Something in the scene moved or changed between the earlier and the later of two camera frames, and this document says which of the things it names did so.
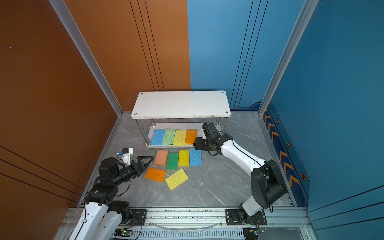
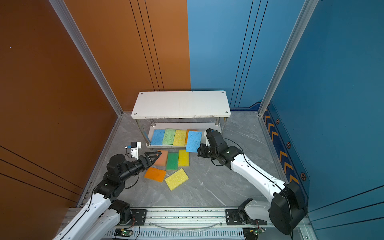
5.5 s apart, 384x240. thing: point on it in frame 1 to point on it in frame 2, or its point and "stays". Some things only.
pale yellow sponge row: (180, 138) stays
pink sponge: (161, 158) stays
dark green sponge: (172, 161) stays
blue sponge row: (195, 158) to (194, 138)
